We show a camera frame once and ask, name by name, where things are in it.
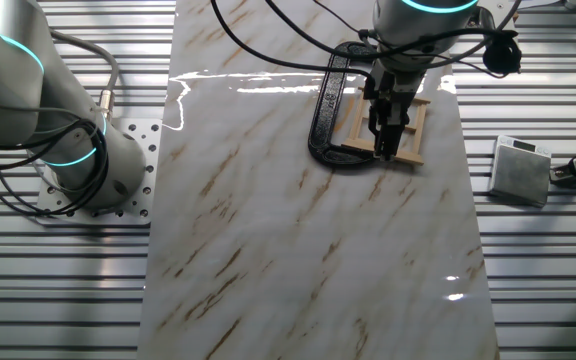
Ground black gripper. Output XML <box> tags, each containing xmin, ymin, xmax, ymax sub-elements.
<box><xmin>365</xmin><ymin>67</ymin><xmax>427</xmax><ymax>161</ymax></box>

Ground miniature wooden sliding window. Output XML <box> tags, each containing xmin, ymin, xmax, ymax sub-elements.
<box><xmin>340</xmin><ymin>87</ymin><xmax>432</xmax><ymax>166</ymax></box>

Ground black C-clamp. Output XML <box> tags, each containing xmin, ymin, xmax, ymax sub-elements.
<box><xmin>307</xmin><ymin>41</ymin><xmax>394</xmax><ymax>169</ymax></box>

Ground silver digital scale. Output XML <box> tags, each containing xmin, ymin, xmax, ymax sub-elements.
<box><xmin>487</xmin><ymin>134</ymin><xmax>553</xmax><ymax>209</ymax></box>

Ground white marble pattern board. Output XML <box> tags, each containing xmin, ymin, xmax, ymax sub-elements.
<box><xmin>137</xmin><ymin>0</ymin><xmax>502</xmax><ymax>360</ymax></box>

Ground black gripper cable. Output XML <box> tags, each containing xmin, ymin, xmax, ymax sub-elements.
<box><xmin>210</xmin><ymin>0</ymin><xmax>374</xmax><ymax>81</ymax></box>

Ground black coiled cable bundle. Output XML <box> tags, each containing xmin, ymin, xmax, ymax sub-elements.
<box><xmin>482</xmin><ymin>30</ymin><xmax>523</xmax><ymax>76</ymax></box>

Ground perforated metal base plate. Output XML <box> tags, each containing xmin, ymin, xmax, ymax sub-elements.
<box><xmin>35</xmin><ymin>118</ymin><xmax>164</xmax><ymax>227</ymax></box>

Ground thick grey robot cable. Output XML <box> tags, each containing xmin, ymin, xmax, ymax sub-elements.
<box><xmin>50</xmin><ymin>28</ymin><xmax>120</xmax><ymax>121</ymax></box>

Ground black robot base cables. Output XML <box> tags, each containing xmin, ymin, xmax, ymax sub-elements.
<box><xmin>0</xmin><ymin>119</ymin><xmax>110</xmax><ymax>219</ymax></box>

